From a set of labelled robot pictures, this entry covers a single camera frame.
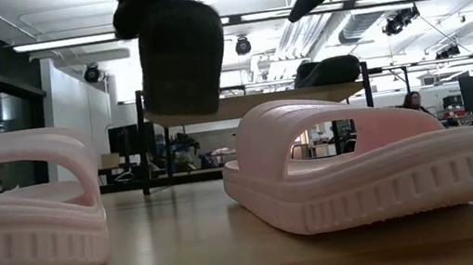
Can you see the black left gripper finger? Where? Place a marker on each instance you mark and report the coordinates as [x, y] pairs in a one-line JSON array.
[[126, 22]]

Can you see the black rubber slide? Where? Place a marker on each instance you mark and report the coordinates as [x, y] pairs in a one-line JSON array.
[[331, 72], [184, 65]]

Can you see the pink rubber slide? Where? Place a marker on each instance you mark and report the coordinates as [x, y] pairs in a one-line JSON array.
[[367, 188], [22, 239]]

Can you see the black ceiling spotlight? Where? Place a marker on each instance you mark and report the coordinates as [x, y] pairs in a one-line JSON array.
[[92, 73], [243, 46]]

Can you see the long ceiling light strip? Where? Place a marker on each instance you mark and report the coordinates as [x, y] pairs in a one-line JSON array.
[[63, 42]]

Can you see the black spotlight cluster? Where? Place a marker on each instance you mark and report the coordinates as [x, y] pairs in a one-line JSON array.
[[398, 21]]

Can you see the cardboard box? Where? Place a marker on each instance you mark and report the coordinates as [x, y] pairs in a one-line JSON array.
[[110, 160]]

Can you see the potted green plant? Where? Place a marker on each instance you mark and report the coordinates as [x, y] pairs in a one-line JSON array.
[[184, 159]]

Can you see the person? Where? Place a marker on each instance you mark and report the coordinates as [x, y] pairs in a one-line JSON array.
[[414, 101]]

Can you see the wooden shelf with black frame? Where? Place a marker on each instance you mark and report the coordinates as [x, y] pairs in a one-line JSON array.
[[260, 103]]

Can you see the black aluminium table frame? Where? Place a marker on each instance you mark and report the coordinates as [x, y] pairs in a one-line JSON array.
[[122, 187]]

